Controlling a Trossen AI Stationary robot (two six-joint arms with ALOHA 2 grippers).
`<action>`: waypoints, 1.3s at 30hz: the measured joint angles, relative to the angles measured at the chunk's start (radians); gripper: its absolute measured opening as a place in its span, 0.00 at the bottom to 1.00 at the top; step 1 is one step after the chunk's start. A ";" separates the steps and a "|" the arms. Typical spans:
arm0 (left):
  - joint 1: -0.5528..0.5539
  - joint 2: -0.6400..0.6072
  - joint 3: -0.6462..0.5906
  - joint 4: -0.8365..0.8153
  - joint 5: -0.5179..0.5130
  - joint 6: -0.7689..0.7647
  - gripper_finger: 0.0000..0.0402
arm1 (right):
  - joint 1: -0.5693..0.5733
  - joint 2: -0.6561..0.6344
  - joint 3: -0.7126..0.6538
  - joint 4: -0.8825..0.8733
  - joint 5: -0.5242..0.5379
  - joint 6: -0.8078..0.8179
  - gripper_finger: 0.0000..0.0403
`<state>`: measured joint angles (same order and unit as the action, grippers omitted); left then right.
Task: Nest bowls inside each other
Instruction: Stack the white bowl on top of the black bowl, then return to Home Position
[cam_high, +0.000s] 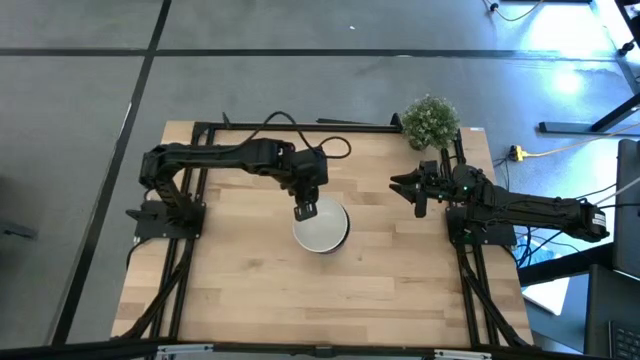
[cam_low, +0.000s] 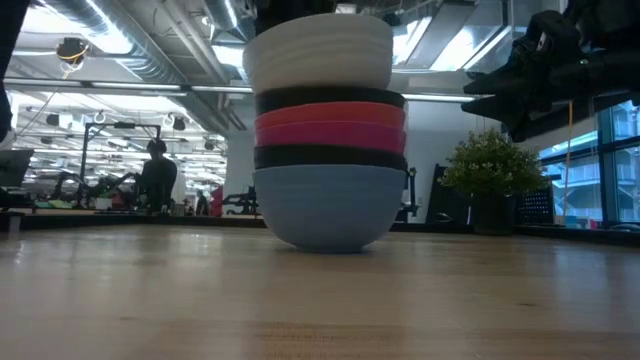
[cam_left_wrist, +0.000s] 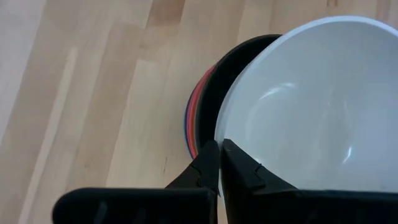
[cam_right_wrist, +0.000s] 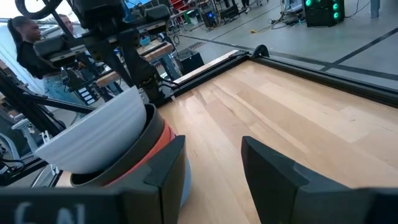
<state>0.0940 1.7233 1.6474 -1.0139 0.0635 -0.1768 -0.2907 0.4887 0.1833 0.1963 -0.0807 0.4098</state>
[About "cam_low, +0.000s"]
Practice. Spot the black equipment rack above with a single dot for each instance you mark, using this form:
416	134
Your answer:
411	192

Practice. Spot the black pegboard stand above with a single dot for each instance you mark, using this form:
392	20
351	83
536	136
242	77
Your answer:
535	207

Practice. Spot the pink bowl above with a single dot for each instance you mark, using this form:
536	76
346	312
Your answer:
330	137

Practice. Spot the black table edge rail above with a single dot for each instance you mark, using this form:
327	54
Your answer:
125	220

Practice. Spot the long ceiling light strip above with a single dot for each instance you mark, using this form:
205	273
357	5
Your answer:
125	86

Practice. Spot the white bowl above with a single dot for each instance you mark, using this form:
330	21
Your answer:
320	55

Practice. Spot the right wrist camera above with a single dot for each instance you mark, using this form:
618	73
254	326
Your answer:
547	32

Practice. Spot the light blue bowl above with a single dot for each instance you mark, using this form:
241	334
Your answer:
327	210

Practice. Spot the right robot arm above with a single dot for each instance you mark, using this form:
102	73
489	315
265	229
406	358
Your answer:
610	22

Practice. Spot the potted green plant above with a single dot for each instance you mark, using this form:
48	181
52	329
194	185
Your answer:
492	165

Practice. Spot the black panel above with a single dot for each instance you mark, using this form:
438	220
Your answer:
445	192

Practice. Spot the black background robot arm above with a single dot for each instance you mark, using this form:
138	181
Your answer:
242	200

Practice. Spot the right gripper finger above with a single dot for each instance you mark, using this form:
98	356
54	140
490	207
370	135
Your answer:
500	75
500	107

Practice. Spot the yellow black ceiling reel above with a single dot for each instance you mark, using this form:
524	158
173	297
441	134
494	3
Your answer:
73	49

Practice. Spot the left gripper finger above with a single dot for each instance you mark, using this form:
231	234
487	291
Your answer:
295	7

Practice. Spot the orange-red bowl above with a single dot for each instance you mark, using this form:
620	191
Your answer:
330	114

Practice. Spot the person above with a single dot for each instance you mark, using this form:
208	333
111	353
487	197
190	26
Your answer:
157	175

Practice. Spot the silver ceiling duct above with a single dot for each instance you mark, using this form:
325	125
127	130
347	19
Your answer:
150	45

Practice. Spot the dark monitor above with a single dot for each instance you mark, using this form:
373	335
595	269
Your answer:
15	170

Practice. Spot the black bowl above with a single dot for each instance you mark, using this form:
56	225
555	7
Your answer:
330	156
330	97

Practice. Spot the black frame rig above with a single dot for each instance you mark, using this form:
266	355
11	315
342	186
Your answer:
87	150

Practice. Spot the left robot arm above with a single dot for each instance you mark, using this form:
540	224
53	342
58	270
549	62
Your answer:
7	50

